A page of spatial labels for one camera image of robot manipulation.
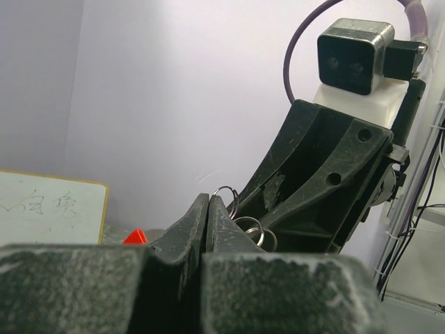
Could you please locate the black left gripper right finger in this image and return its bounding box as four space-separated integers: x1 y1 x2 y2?
201 196 386 333

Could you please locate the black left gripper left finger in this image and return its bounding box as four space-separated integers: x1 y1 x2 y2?
1 193 209 333

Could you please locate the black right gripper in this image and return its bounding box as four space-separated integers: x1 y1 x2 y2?
229 79 426 253

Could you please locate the yellow framed whiteboard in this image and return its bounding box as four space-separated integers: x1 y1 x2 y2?
1 170 108 246

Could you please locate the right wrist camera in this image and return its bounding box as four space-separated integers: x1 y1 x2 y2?
314 18 428 129

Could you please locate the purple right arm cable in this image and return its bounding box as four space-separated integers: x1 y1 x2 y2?
283 0 429 105

